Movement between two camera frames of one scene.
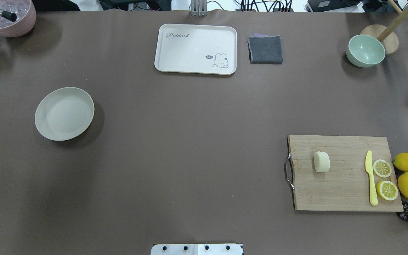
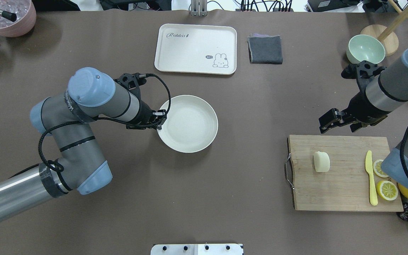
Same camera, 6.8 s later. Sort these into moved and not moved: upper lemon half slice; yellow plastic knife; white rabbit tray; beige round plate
Moved: beige round plate
Not moved: yellow plastic knife; upper lemon half slice; white rabbit tray
